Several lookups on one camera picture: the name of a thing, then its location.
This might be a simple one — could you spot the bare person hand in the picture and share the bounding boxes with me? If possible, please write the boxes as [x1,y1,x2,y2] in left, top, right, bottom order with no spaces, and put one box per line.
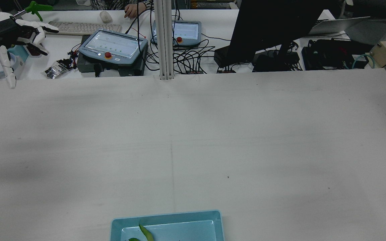
[124,3,147,18]

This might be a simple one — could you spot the green pepper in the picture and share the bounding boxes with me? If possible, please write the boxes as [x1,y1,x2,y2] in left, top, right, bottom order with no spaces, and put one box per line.
[128,224,154,241]

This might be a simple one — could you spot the patterned sleeve forearm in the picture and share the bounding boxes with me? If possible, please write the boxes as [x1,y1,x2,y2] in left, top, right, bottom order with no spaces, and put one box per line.
[91,0,154,10]

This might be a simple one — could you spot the light blue white device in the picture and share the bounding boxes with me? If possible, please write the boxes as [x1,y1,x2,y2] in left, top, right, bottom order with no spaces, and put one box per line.
[0,45,30,81]

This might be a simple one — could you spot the grey teach pendant large screen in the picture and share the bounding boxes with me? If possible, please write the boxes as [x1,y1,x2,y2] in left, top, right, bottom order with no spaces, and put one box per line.
[78,29,148,66]

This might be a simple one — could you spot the beige computer keyboard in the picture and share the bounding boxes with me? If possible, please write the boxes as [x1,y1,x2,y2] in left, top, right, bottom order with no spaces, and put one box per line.
[47,21,123,36]

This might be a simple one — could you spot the grey teach pendant small screen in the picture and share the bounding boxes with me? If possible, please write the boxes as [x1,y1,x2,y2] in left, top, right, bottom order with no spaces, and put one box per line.
[150,20,202,48]

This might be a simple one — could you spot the small dark plastic packet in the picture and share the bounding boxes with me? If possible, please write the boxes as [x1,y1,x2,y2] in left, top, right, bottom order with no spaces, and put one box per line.
[45,60,69,80]

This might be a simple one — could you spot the dark grey control box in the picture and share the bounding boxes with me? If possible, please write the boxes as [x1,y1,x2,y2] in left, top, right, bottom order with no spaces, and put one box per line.
[76,34,147,77]

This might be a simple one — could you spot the black rectangular box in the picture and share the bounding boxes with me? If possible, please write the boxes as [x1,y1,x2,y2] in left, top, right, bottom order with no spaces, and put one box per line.
[214,45,240,68]

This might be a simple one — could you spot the black Huawei monitor with stand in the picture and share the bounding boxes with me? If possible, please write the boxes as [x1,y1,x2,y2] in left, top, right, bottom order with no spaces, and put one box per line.
[228,0,325,65]

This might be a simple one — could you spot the dark grey docking box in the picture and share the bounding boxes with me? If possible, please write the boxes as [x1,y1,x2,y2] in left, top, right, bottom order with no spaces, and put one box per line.
[253,51,301,73]

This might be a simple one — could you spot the large black equipment box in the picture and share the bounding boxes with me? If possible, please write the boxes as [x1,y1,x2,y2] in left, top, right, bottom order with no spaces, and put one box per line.
[302,38,372,71]

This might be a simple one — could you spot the silver laptop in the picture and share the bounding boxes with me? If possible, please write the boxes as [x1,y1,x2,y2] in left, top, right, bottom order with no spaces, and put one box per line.
[309,16,371,36]

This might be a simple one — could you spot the light blue plastic bin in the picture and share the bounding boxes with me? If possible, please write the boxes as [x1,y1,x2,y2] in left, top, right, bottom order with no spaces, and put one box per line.
[110,210,225,241]

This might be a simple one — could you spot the aluminium profile post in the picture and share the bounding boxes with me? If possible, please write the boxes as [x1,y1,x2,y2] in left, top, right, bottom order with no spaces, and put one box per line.
[154,0,176,80]

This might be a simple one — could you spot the green plastic handle tool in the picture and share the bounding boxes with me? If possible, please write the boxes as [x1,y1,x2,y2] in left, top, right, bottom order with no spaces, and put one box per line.
[14,1,54,21]

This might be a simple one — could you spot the black cable tangle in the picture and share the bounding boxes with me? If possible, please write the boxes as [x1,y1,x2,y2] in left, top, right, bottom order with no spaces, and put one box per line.
[126,7,231,75]

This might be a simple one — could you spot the red orange wires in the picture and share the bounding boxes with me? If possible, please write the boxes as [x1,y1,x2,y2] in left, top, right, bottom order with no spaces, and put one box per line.
[67,43,82,66]

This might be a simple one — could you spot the teal cable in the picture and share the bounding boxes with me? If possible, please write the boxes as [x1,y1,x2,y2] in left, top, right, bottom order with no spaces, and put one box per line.
[351,54,375,70]

